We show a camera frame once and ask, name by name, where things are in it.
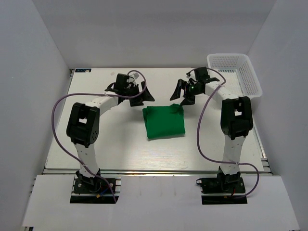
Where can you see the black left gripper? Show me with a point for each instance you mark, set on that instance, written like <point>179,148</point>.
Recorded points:
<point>137,101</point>

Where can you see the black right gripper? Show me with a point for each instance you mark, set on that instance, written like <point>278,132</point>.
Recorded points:
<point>189,99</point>

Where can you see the green t shirt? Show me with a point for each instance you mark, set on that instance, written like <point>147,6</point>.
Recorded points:
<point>164,121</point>

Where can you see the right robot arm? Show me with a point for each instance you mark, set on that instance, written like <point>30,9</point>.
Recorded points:
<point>235,119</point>

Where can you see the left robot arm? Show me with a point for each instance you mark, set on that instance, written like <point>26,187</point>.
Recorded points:
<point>84,120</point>

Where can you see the white plastic basket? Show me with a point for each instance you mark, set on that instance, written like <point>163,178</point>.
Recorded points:
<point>239,73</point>

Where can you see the blue table label sticker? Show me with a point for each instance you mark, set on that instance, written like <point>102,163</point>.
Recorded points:
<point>82,70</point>

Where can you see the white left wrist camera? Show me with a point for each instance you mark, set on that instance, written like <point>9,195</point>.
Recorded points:
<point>132,78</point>

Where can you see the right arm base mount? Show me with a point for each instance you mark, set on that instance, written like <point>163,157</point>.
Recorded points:
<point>224,189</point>

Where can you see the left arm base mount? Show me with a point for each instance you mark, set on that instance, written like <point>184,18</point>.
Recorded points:
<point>94,190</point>

